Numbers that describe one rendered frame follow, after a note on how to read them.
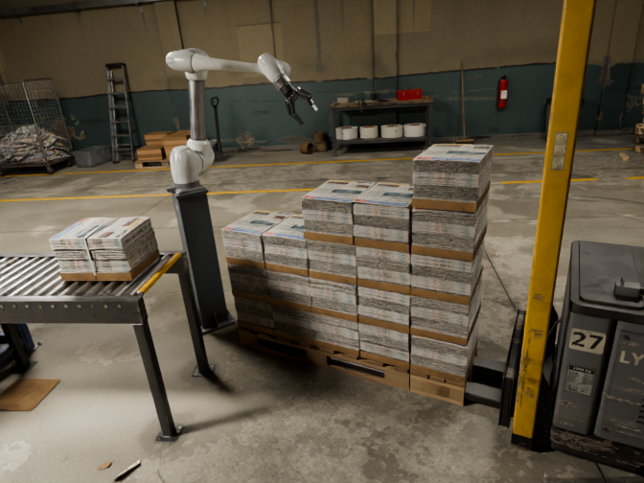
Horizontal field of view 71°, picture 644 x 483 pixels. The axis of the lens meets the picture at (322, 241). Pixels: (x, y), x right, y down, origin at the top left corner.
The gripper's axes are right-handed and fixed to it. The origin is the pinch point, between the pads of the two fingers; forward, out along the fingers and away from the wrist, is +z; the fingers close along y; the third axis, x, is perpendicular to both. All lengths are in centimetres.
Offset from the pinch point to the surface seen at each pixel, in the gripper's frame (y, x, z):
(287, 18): 300, -532, -240
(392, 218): -30, 37, 68
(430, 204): -50, 35, 72
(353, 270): 6, 43, 80
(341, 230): -3, 40, 60
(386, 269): -11, 41, 89
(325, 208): -2, 39, 46
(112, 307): 53, 131, 20
